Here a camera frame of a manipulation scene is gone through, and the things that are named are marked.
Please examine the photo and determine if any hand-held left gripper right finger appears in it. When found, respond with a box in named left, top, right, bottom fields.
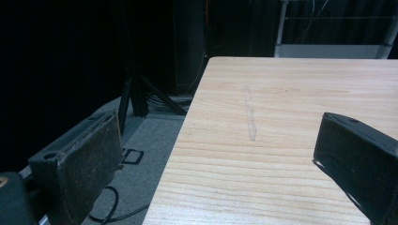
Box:
left=313, top=112, right=398, bottom=225

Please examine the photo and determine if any thin hanging cable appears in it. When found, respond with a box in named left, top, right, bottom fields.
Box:
left=294, top=0, right=329, bottom=45

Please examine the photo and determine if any black floor cable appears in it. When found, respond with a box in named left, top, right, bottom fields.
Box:
left=88, top=185, right=150, bottom=225

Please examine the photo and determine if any white metal frame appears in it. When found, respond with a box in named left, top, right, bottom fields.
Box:
left=273, top=0, right=398, bottom=60

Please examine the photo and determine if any dark curtain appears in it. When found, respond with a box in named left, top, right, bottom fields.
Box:
left=0, top=0, right=207, bottom=173

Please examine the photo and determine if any black metal tripod stand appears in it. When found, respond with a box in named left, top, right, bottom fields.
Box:
left=117, top=0, right=188, bottom=136

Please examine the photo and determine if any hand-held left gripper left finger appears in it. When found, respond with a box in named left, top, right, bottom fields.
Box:
left=27, top=109, right=125, bottom=225

